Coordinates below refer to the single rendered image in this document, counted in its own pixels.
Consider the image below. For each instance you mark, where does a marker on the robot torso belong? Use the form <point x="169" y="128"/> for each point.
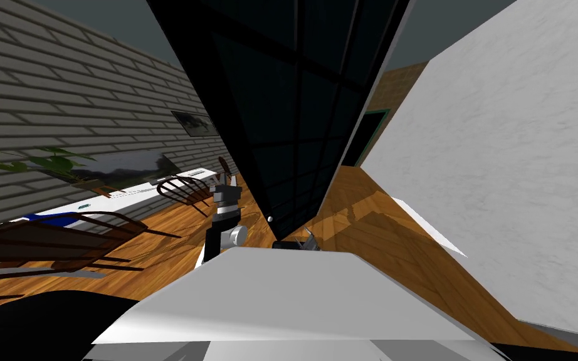
<point x="289" y="301"/>

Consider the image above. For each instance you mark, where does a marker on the dark door with green frame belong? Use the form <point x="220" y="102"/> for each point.
<point x="366" y="138"/>

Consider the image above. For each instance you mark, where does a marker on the black glazed door leaf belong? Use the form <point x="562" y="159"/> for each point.
<point x="289" y="100"/>

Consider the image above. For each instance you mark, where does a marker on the dark framed wall picture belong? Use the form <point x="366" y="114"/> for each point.
<point x="194" y="124"/>

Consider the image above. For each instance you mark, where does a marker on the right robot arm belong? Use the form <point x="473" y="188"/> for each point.
<point x="560" y="354"/>

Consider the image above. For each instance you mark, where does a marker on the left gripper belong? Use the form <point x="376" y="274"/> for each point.
<point x="226" y="193"/>

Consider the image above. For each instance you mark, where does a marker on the brown wooden spindle chair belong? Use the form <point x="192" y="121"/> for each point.
<point x="48" y="240"/>
<point x="183" y="189"/>
<point x="225" y="165"/>

